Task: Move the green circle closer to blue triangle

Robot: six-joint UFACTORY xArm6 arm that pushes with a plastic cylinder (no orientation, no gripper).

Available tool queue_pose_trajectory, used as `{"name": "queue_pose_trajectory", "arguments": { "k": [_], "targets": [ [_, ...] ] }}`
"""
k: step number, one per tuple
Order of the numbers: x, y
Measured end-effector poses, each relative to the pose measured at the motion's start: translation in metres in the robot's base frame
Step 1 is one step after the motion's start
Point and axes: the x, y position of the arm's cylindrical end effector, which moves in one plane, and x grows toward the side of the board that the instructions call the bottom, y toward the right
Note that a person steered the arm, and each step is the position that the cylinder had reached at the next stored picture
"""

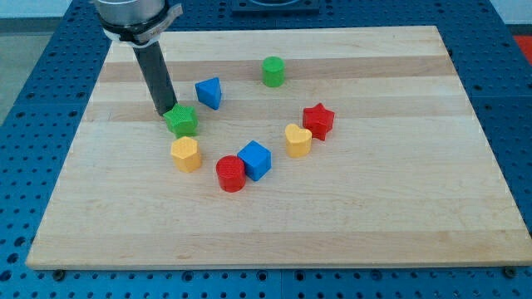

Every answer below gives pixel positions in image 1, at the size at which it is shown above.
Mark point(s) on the green star block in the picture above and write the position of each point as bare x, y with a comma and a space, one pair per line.
181, 120

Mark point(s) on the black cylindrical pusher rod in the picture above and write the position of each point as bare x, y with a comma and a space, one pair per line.
157, 78

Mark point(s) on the blue cube block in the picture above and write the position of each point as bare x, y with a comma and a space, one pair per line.
257, 160

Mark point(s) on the red star block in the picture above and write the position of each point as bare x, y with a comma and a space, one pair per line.
319, 120

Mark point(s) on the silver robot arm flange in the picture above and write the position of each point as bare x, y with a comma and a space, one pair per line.
139, 23

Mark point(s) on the green cylinder block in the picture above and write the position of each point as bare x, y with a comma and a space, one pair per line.
273, 68

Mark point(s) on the wooden board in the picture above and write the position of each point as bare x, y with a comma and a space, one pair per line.
405, 178

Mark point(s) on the yellow hexagon block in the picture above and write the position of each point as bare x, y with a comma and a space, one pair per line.
186, 154

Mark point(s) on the red cylinder block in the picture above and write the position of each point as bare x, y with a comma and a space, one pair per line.
231, 174

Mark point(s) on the blue triangle block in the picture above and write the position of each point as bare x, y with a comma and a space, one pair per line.
209, 92

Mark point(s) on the yellow heart block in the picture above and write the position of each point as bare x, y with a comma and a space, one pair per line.
298, 141

